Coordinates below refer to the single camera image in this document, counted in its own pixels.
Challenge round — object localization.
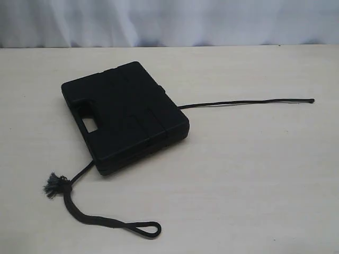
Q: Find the black plastic carry case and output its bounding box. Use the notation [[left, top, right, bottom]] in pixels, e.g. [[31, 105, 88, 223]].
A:
[[61, 61, 190, 176]]

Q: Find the black cord with loop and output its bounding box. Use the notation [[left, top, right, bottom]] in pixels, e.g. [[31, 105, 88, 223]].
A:
[[42, 98, 316, 240]]

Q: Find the white backdrop curtain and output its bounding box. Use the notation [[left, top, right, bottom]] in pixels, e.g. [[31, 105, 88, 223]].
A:
[[1, 1, 338, 48]]

